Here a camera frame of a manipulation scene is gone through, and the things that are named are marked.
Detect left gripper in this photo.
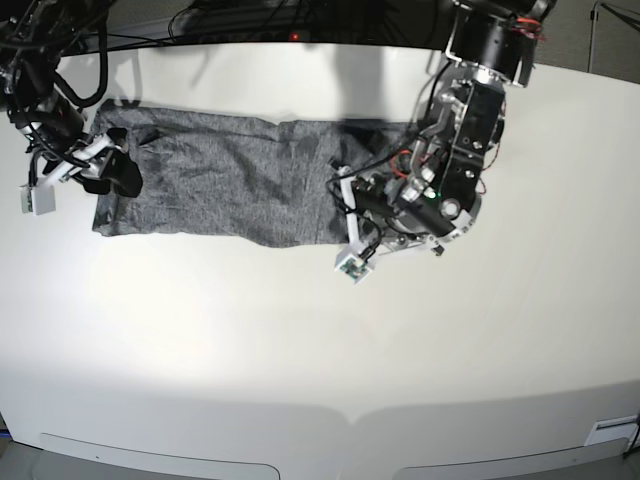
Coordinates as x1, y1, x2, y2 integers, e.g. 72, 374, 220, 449
327, 160, 444, 266

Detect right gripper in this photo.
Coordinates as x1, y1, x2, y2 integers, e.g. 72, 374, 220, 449
24, 128, 143, 198

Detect grey long-sleeve T-shirt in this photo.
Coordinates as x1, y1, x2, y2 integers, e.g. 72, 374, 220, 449
91, 103, 406, 248

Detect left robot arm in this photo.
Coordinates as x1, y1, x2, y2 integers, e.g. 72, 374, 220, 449
326, 1, 556, 283

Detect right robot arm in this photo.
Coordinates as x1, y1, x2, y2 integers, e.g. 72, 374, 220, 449
1, 1, 143, 215

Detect black power strip red light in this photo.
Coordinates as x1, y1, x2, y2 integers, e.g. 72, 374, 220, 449
168, 23, 385, 45

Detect white label plate on table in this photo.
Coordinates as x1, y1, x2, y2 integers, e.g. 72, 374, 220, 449
584, 415, 639, 447

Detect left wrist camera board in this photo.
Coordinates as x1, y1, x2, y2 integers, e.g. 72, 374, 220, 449
334, 248, 375, 284

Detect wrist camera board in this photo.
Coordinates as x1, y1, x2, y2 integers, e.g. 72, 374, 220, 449
334, 248, 375, 284
20, 185, 56, 216

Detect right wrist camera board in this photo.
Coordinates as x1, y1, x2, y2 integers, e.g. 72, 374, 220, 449
20, 185, 56, 216

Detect black cables behind table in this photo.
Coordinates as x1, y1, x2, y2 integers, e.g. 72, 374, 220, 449
99, 0, 451, 46

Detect metal stand frame right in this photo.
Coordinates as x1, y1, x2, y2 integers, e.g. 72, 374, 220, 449
587, 1, 639, 82

